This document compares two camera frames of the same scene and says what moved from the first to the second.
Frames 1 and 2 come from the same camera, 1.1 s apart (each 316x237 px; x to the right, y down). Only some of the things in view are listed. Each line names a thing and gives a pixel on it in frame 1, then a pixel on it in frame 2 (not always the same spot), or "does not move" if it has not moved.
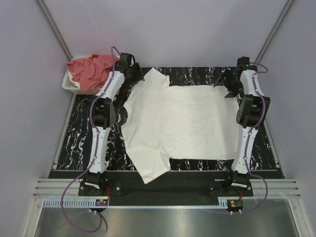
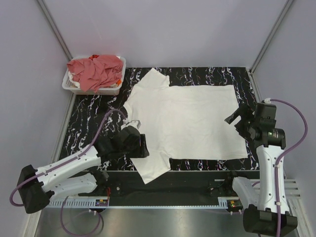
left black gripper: (138, 76) -> (141, 150)
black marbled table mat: (76, 143) does not move
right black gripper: (232, 91) -> (245, 114)
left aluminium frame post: (57, 31) does not move
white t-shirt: (162, 122) does not move
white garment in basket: (76, 84) does not move
